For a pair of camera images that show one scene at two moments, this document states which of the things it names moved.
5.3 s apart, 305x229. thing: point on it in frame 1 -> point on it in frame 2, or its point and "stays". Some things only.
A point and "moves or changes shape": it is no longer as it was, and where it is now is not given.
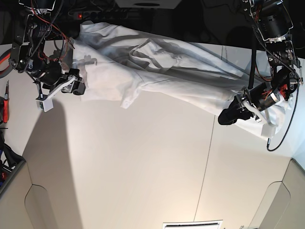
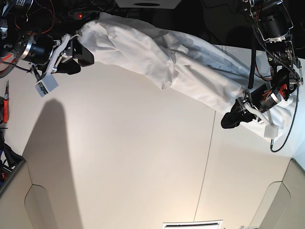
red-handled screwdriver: x=5 y=104 stays
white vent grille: x=212 y=224 stays
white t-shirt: x=116 y=61 moves or changes shape
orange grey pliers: x=6 y=55 stays
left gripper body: x=53 y=80 -> x=44 y=52
